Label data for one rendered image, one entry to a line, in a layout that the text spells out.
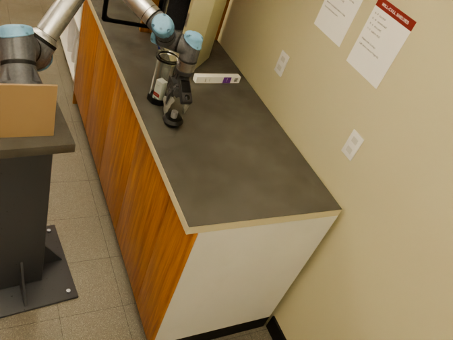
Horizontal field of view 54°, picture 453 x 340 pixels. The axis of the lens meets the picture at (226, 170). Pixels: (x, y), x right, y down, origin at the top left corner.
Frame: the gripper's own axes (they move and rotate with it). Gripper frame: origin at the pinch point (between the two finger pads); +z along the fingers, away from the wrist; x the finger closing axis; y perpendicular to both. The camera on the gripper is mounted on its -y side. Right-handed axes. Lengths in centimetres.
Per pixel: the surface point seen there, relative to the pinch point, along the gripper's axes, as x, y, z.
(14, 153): 63, -15, 8
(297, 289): -61, -60, 61
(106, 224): 10, 25, 100
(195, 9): -19, 47, -26
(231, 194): -10.2, -44.0, 5.7
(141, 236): 9, -21, 55
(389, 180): -60, -65, -19
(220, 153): -15.2, -20.3, 5.7
